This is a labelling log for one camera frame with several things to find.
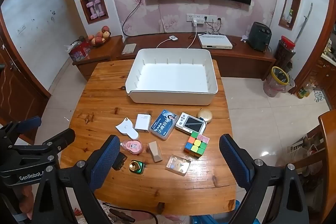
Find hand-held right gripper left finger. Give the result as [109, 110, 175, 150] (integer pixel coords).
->
[31, 134, 121, 224]

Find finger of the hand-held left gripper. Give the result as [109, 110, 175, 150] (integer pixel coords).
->
[0, 116, 42, 146]
[10, 128, 76, 159]

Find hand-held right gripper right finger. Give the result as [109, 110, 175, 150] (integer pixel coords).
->
[219, 134, 310, 224]

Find black plug adapter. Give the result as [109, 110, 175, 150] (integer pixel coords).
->
[113, 153, 126, 170]

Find pink round tape dispenser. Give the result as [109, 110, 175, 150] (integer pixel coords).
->
[121, 140, 143, 155]

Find white curved plastic gadget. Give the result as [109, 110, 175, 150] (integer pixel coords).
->
[115, 117, 139, 139]

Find beige wedge block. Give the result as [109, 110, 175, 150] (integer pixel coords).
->
[148, 141, 163, 162]

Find small clear plastic box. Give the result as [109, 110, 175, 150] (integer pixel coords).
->
[165, 154, 191, 176]

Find white plastic storage bin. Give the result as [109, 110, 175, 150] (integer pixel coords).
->
[125, 48, 219, 106]

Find person's left hand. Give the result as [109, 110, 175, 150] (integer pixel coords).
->
[16, 185, 34, 217]

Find brown wooden door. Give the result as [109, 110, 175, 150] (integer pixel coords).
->
[0, 27, 51, 142]

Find green gold small bottle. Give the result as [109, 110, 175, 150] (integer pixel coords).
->
[128, 160, 145, 175]

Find colourful puzzle cube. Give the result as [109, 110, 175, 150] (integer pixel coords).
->
[184, 133, 210, 159]

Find gold round compact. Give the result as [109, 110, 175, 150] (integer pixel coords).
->
[197, 109, 215, 124]

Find white charger block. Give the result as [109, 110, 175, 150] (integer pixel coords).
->
[135, 114, 152, 132]

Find clear case with blue card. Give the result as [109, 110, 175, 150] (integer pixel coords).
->
[150, 109, 179, 140]

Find red packet in plastic bag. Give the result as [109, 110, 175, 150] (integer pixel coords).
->
[65, 40, 92, 62]

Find yellow rimmed trash bin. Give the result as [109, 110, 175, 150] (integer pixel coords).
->
[263, 66, 295, 98]

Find wooden chair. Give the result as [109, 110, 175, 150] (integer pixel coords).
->
[286, 109, 336, 224]

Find small wooden drawer cabinet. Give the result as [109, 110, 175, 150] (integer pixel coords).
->
[72, 35, 124, 81]

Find long wooden television cabinet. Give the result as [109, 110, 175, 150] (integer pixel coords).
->
[115, 32, 277, 81]

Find bowl of peaches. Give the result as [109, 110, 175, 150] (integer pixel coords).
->
[88, 26, 111, 47]

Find white paper sheet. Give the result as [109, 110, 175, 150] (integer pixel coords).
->
[122, 43, 137, 54]

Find dark container with red lid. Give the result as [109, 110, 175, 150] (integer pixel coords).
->
[276, 35, 296, 67]

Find white set-top box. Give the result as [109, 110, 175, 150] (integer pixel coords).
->
[197, 34, 234, 50]

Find black air fryer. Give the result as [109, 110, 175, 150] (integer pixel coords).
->
[251, 21, 272, 52]

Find pink dumbbell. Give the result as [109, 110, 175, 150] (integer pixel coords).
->
[94, 0, 105, 17]
[87, 1, 96, 19]

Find long curved sword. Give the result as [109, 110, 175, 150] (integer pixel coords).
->
[294, 3, 314, 46]

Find white mini digital camera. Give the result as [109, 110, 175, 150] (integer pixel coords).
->
[175, 112, 206, 134]

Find white charging cable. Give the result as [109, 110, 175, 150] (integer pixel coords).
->
[157, 25, 199, 49]

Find wooden wall niche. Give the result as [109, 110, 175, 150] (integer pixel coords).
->
[278, 0, 303, 30]
[79, 0, 110, 25]

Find black power cables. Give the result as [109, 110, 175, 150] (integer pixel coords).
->
[204, 17, 224, 35]

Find black television cable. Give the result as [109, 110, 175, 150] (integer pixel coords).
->
[122, 0, 146, 37]

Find white wall outlet panel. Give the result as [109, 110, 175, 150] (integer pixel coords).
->
[186, 13, 222, 23]

